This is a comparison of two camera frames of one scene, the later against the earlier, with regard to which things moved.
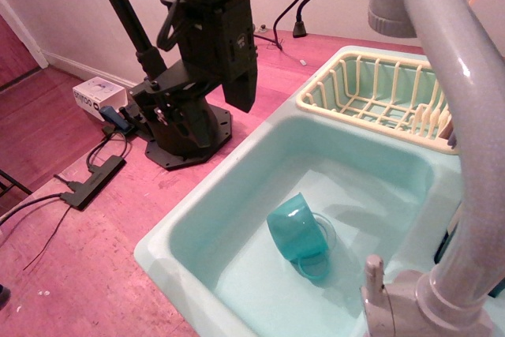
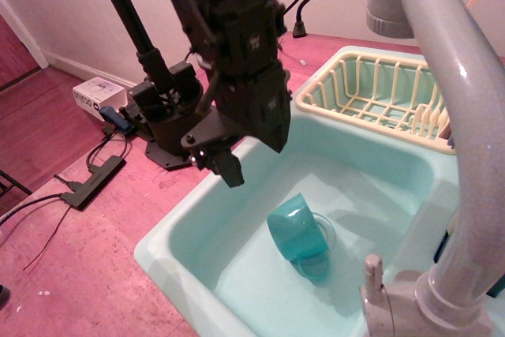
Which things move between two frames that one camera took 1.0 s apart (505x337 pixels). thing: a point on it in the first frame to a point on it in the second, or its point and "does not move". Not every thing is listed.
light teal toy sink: x=388 y=194 does not move
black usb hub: x=99 y=176 does not move
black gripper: x=216 y=38 to x=252 y=101
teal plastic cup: x=305 y=237 does not move
